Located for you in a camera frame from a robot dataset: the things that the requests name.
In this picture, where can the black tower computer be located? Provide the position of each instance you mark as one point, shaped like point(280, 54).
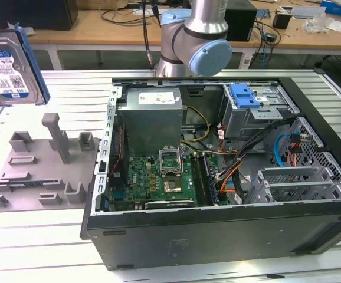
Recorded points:
point(241, 23)

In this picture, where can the metal optical drive cage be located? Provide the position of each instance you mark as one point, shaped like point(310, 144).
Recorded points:
point(247, 123)

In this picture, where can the large black computer box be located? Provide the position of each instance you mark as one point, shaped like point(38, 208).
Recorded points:
point(40, 11)

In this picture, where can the grey plastic parts rack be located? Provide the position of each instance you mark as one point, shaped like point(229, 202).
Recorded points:
point(40, 168)

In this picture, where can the blue plastic drive latch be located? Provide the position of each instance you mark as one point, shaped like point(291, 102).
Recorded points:
point(242, 97)

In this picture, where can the small black box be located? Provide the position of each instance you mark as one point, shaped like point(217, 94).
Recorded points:
point(281, 19)

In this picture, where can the black open PC case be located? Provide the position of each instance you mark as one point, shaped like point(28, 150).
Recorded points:
point(217, 241)

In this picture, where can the metal disk bay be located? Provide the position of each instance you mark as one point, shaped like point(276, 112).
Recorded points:
point(291, 188)

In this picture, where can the clear plastic bag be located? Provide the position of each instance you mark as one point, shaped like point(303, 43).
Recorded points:
point(315, 23)

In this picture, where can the green motherboard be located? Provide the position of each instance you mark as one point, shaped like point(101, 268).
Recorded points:
point(141, 177)

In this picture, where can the black RAM slot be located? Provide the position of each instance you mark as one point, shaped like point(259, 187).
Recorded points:
point(198, 179)

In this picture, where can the blue cardboard box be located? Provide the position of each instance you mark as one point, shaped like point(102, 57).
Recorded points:
point(337, 7)

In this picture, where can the CPU socket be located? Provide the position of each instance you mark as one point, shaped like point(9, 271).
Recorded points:
point(172, 185)

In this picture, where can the grey power supply unit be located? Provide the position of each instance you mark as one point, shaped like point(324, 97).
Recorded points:
point(150, 126)

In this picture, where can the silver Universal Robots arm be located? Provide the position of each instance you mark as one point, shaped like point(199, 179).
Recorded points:
point(206, 17)

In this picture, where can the wooden desk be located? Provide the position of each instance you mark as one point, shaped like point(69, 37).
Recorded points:
point(79, 29)

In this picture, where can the hard disk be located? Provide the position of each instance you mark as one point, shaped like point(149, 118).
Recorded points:
point(2, 70)

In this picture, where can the black graphics card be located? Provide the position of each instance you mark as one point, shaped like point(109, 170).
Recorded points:
point(170, 204)

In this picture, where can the RAM stick on rack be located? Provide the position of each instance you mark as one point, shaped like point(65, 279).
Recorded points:
point(17, 185)

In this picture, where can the crumpled white paper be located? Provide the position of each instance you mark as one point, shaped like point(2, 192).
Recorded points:
point(31, 32)

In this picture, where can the RAM stick with chips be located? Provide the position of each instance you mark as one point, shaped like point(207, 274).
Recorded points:
point(210, 179)

